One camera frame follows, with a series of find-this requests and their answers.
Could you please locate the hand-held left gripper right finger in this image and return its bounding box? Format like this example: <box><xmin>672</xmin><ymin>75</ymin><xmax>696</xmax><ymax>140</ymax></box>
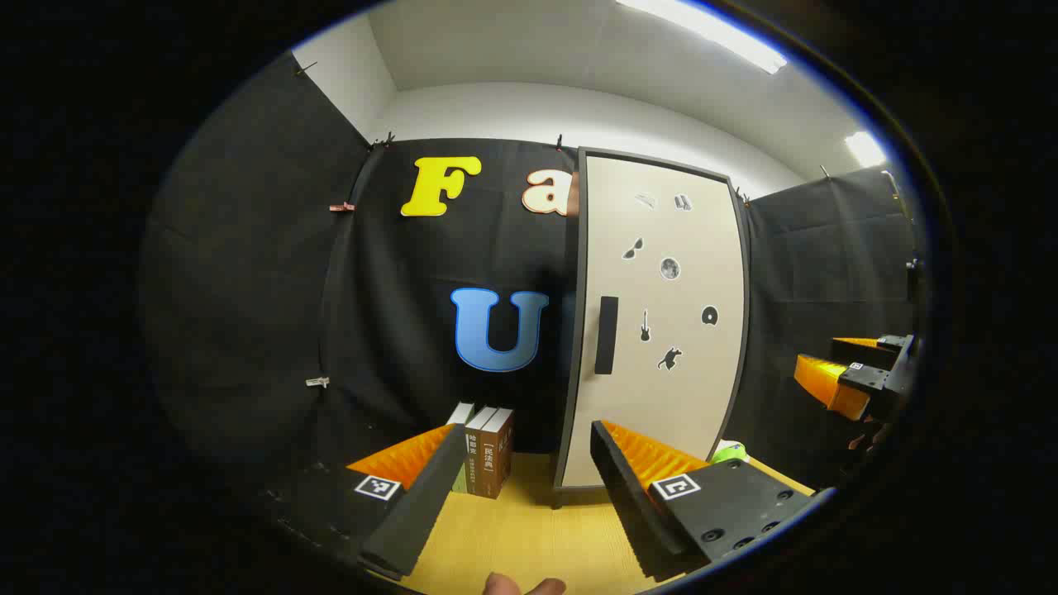
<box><xmin>589</xmin><ymin>419</ymin><xmax>817</xmax><ymax>583</ymax></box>

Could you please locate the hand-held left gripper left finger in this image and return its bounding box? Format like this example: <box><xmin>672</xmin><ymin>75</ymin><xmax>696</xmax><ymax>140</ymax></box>
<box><xmin>264</xmin><ymin>423</ymin><xmax>469</xmax><ymax>581</ymax></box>

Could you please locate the beige cabinet door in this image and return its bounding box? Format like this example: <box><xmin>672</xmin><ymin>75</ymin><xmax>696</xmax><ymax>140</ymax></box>
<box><xmin>558</xmin><ymin>153</ymin><xmax>745</xmax><ymax>488</ymax></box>

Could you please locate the black door handle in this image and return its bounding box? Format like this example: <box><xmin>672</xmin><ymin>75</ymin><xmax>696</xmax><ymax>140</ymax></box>
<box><xmin>595</xmin><ymin>295</ymin><xmax>620</xmax><ymax>376</ymax></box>

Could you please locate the brown book grey top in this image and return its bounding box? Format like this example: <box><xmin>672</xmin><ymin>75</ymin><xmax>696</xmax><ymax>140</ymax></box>
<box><xmin>465</xmin><ymin>405</ymin><xmax>498</xmax><ymax>497</ymax></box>

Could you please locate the small ceiling light panel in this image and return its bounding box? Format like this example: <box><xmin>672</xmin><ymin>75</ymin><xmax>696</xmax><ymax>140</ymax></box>
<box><xmin>845</xmin><ymin>131</ymin><xmax>887</xmax><ymax>169</ymax></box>

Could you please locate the black backdrop cloth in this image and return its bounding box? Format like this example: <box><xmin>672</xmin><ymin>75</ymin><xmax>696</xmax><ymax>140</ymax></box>
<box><xmin>141</xmin><ymin>50</ymin><xmax>920</xmax><ymax>571</ymax></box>

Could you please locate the long ceiling light panel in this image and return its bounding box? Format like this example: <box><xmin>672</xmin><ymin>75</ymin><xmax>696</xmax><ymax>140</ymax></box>
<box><xmin>616</xmin><ymin>0</ymin><xmax>788</xmax><ymax>75</ymax></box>

